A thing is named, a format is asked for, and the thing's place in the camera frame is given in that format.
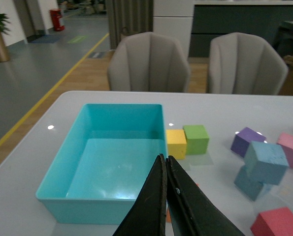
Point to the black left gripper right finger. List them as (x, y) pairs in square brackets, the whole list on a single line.
[(191, 212)]

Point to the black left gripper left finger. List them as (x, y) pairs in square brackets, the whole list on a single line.
[(148, 213)]

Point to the light blue foam block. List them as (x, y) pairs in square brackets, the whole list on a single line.
[(265, 162)]

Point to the orange foam block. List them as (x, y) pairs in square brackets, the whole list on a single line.
[(168, 216)]

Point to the dark blue foam block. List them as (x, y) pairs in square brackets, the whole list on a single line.
[(251, 188)]

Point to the turquoise plastic bin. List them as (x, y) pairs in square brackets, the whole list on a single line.
[(103, 163)]

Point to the green foam block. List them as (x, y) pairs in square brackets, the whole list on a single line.
[(197, 139)]

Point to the yellow foam block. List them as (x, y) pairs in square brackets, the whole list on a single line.
[(176, 143)]

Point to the purple foam block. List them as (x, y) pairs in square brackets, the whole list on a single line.
[(243, 138)]

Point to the red foam block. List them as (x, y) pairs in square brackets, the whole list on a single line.
[(275, 222)]

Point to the pink foam block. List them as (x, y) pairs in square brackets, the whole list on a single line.
[(285, 140)]

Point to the left beige chair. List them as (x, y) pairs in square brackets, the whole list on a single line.
[(149, 62)]

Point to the beige chair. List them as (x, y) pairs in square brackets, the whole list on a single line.
[(149, 62), (241, 63)]

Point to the right beige chair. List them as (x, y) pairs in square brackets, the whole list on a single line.
[(241, 63)]

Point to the white drawer cabinet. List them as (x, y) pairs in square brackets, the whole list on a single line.
[(174, 18)]

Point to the black appliance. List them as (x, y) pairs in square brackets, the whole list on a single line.
[(283, 41)]

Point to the grey curtain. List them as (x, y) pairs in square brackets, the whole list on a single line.
[(128, 17)]

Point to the dark grey counter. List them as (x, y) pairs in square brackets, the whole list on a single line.
[(214, 20)]

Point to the red cabinet box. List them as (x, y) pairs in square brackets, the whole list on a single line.
[(57, 19)]

